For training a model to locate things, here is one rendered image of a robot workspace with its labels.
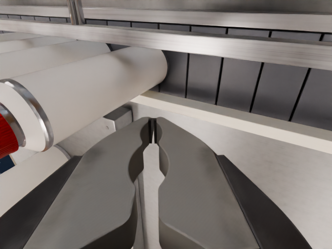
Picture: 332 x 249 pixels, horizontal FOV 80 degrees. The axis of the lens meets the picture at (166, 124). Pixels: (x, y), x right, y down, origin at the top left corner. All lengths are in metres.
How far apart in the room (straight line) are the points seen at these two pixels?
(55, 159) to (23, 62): 0.33
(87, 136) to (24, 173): 0.15
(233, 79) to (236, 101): 0.03
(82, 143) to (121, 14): 0.28
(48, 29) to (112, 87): 0.10
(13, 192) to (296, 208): 0.50
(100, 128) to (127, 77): 0.21
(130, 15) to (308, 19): 0.18
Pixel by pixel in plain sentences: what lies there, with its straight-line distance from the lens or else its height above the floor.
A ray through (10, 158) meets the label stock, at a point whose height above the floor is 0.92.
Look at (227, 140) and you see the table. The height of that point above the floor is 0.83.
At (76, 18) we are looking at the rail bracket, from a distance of 0.21.
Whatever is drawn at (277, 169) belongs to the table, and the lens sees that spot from 0.34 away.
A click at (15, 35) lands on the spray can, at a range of 0.37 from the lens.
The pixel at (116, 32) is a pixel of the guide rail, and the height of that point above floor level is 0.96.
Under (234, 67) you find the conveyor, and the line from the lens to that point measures 0.22.
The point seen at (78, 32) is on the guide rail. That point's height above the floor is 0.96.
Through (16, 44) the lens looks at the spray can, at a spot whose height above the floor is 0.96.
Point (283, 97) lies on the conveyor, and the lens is 0.23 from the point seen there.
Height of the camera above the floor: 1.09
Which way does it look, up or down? 48 degrees down
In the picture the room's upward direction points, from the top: 133 degrees counter-clockwise
